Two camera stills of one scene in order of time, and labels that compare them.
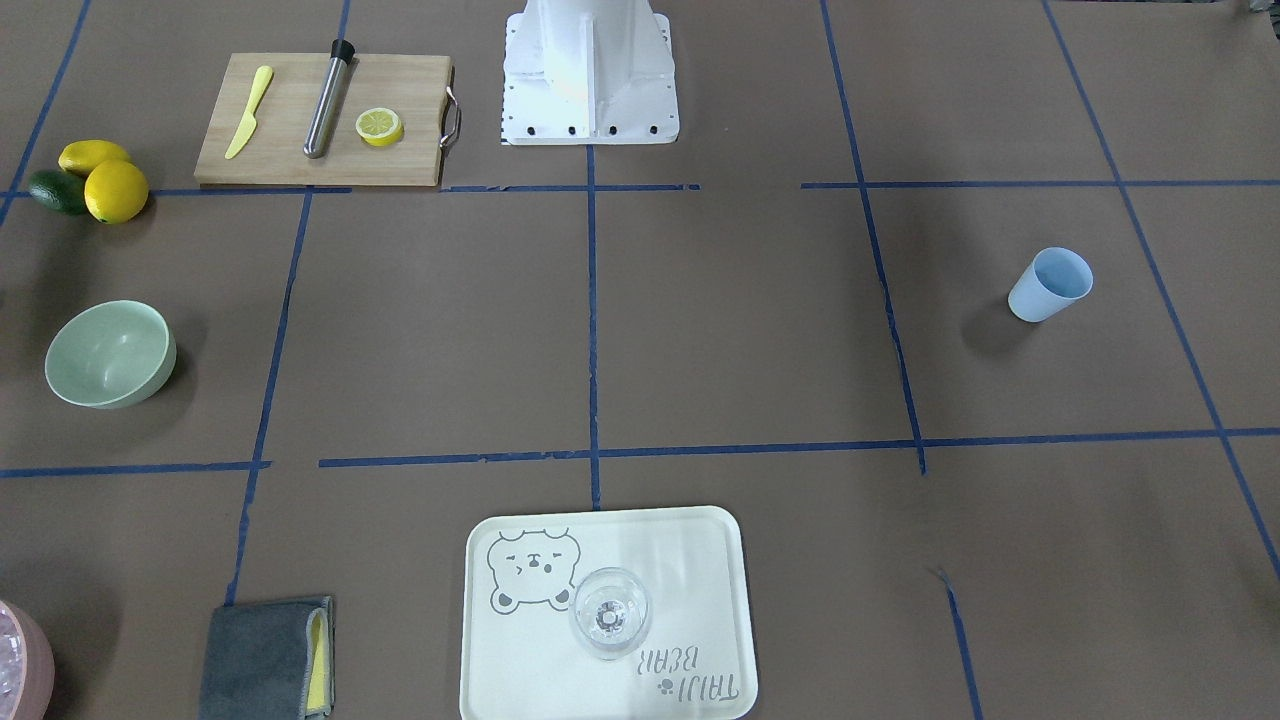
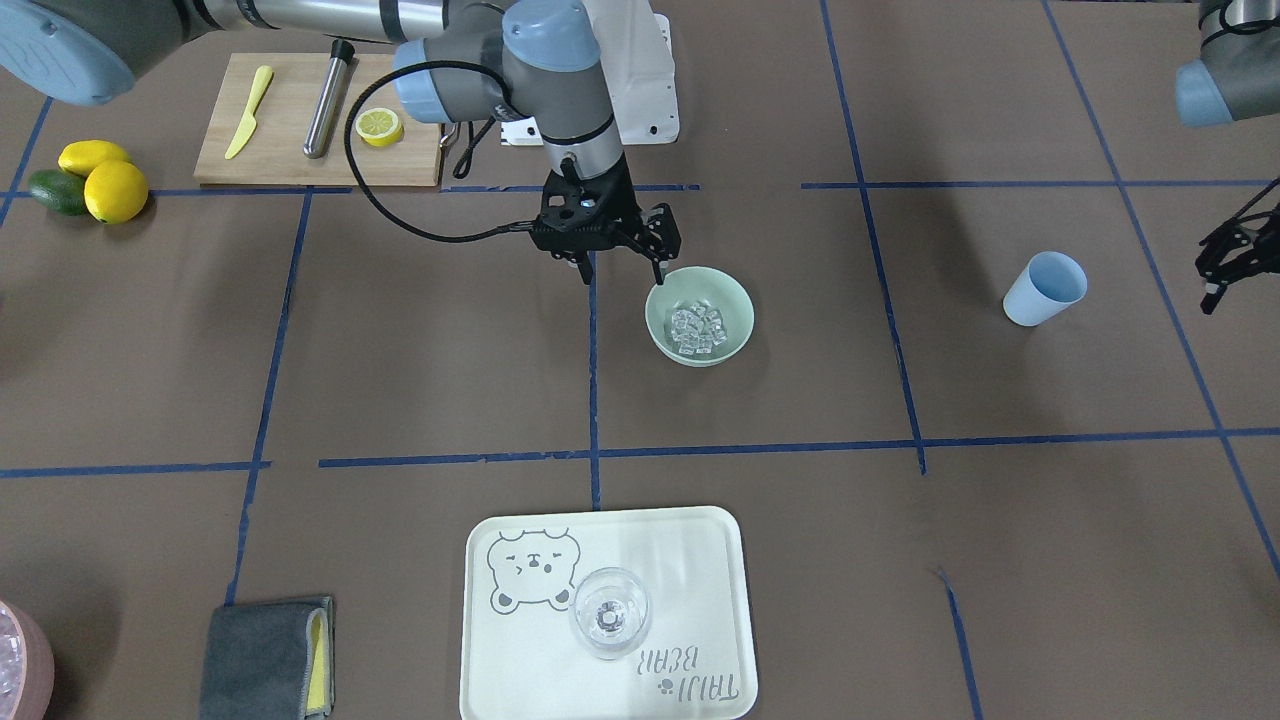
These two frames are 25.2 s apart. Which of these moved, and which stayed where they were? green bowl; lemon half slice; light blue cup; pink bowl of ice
Moved: green bowl
Stayed: pink bowl of ice; light blue cup; lemon half slice
